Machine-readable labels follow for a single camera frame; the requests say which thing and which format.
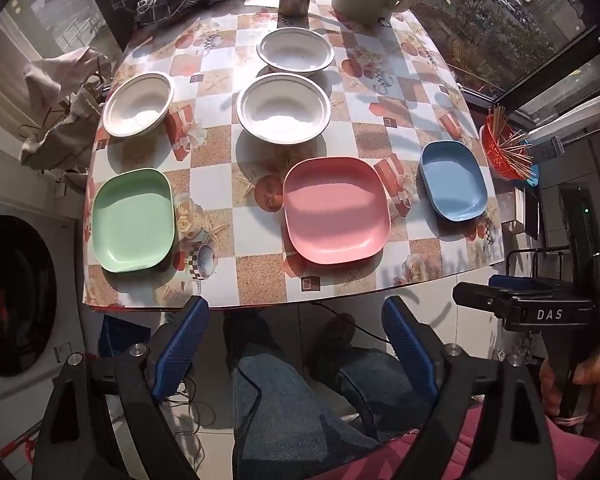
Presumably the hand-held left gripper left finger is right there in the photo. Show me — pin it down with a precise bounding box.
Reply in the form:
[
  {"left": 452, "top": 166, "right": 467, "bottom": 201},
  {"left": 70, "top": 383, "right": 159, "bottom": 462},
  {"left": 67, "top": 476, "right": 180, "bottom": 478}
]
[{"left": 30, "top": 296, "right": 212, "bottom": 480}]

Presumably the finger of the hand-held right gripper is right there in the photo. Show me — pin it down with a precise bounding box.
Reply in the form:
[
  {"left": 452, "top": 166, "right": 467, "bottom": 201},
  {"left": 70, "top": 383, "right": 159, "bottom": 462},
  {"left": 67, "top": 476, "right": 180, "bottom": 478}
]
[
  {"left": 452, "top": 282, "right": 517, "bottom": 320},
  {"left": 489, "top": 274, "right": 557, "bottom": 295}
]

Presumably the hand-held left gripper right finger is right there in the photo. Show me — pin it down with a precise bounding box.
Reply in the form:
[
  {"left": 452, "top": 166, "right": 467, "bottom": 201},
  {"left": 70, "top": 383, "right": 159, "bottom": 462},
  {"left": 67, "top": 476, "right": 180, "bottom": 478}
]
[{"left": 382, "top": 296, "right": 573, "bottom": 480}]

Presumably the blue plate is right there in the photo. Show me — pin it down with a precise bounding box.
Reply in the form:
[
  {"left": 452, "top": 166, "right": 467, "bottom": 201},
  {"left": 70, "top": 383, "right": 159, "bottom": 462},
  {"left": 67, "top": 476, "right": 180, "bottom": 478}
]
[{"left": 419, "top": 140, "right": 489, "bottom": 223}]

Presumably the green plate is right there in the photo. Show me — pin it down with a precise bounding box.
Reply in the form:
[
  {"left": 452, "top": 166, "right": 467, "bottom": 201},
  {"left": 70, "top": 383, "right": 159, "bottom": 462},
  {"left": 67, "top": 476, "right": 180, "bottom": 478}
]
[{"left": 91, "top": 168, "right": 176, "bottom": 274}]

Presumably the pink plate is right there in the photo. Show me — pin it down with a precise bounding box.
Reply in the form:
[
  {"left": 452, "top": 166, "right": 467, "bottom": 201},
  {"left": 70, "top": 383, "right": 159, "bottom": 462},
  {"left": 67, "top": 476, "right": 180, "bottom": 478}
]
[{"left": 283, "top": 157, "right": 392, "bottom": 264}]

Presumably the white bowl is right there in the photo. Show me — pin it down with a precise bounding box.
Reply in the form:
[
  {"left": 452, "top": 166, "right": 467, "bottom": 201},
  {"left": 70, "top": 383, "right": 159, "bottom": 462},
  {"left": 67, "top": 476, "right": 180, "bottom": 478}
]
[
  {"left": 256, "top": 27, "right": 334, "bottom": 77},
  {"left": 102, "top": 72, "right": 176, "bottom": 139},
  {"left": 235, "top": 74, "right": 331, "bottom": 146}
]

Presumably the person's right leg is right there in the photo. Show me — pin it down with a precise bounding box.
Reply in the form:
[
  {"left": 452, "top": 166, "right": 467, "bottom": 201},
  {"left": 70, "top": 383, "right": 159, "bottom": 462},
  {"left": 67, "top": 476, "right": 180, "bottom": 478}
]
[{"left": 309, "top": 311, "right": 433, "bottom": 442}]

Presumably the person's leg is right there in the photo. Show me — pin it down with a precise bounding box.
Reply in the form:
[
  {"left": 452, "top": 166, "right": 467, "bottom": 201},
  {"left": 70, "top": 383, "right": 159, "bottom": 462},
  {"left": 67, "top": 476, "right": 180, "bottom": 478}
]
[
  {"left": 309, "top": 311, "right": 433, "bottom": 442},
  {"left": 222, "top": 310, "right": 386, "bottom": 468}
]

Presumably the grey device with green light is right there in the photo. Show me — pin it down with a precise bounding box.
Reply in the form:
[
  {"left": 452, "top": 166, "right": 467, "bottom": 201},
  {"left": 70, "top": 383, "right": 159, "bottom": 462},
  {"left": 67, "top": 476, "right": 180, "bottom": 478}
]
[{"left": 559, "top": 184, "right": 600, "bottom": 281}]

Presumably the person's left leg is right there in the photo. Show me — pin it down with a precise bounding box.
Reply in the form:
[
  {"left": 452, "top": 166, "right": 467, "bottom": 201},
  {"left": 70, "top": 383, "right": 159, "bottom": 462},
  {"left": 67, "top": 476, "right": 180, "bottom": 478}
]
[{"left": 222, "top": 310, "right": 386, "bottom": 468}]

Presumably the red plastic basket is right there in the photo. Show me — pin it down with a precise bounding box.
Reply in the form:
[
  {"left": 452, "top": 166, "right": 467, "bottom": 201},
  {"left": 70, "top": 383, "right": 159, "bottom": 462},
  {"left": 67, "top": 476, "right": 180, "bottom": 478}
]
[{"left": 479, "top": 111, "right": 533, "bottom": 183}]

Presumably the bundle of wooden sticks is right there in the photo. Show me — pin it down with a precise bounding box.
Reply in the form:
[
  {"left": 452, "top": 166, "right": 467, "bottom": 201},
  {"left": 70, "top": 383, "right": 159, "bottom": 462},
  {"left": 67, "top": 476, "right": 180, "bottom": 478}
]
[{"left": 485, "top": 105, "right": 542, "bottom": 182}]

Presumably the maroon garment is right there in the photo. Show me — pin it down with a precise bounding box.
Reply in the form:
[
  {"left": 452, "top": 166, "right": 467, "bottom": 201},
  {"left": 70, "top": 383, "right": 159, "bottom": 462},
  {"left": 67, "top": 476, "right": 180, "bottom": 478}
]
[{"left": 300, "top": 400, "right": 600, "bottom": 480}]

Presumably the white washing machine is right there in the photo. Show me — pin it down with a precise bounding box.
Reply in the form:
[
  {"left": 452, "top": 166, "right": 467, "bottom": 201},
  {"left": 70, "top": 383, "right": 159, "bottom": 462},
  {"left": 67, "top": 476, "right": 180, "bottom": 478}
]
[{"left": 0, "top": 180, "right": 90, "bottom": 463}]

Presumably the printed checkered tablecloth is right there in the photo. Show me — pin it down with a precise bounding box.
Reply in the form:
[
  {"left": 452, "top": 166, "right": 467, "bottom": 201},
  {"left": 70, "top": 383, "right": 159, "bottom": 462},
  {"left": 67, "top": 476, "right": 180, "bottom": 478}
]
[{"left": 82, "top": 0, "right": 506, "bottom": 311}]

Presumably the beige cloth bag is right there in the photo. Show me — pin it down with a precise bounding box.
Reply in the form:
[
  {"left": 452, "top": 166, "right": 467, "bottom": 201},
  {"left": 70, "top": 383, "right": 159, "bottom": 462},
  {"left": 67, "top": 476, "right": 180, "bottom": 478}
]
[{"left": 20, "top": 46, "right": 112, "bottom": 177}]

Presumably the black wire rack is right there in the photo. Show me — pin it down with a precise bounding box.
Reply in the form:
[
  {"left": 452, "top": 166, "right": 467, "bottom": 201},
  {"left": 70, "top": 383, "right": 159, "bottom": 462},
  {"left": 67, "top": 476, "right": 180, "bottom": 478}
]
[{"left": 504, "top": 246, "right": 572, "bottom": 283}]

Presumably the black cable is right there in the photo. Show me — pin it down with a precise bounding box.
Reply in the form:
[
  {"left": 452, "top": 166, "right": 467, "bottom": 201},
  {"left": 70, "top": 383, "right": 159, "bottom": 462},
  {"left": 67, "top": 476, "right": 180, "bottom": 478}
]
[{"left": 232, "top": 367, "right": 263, "bottom": 468}]

